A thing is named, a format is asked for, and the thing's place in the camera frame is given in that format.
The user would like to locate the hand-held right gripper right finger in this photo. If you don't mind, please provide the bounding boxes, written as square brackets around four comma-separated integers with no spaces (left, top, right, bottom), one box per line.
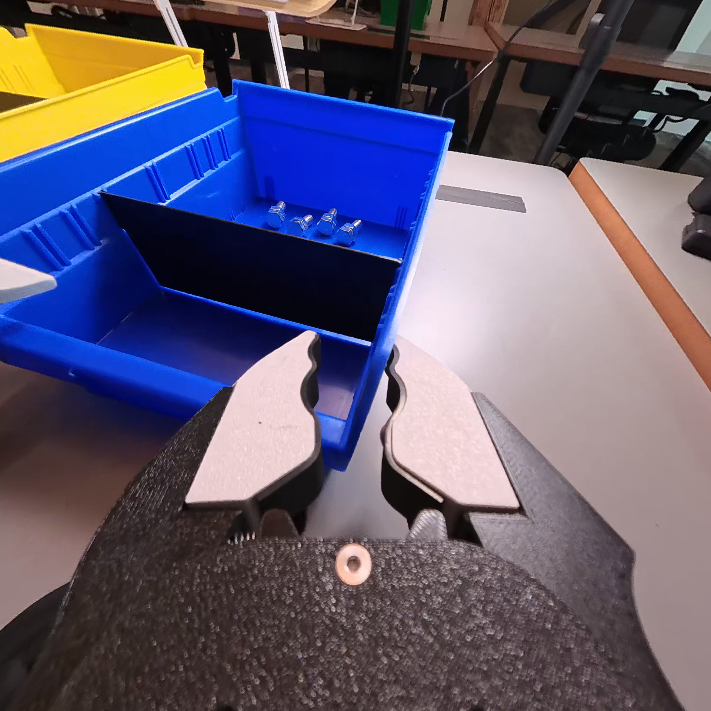
[380,339,522,531]

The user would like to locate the office desk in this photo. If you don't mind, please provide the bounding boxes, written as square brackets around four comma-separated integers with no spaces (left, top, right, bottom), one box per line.
[486,22,711,90]
[189,4,501,63]

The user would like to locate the yellow storage bin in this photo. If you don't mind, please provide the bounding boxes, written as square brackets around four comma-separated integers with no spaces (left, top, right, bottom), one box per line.
[0,25,206,163]

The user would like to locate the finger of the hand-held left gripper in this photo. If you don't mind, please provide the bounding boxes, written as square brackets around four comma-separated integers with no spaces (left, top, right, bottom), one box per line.
[0,261,59,305]

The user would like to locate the black light stand pole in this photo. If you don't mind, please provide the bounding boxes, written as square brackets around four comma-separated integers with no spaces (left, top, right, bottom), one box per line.
[535,0,637,164]

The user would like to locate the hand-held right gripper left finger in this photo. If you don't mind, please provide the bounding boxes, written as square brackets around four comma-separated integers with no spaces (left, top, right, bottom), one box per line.
[184,330,325,531]

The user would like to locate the green box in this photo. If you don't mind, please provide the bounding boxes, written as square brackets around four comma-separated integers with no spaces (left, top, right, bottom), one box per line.
[380,0,434,30]

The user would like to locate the black cube device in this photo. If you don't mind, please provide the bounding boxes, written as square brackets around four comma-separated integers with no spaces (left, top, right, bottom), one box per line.
[688,169,711,214]

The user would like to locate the blue storage bin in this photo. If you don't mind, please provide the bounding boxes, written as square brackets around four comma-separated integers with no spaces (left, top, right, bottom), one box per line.
[0,79,455,472]

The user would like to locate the black bin divider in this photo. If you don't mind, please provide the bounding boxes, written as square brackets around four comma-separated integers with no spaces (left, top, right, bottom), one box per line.
[0,91,48,116]

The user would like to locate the black flat box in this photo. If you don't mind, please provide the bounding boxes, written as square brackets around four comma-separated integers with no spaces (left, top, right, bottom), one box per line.
[680,216,711,259]

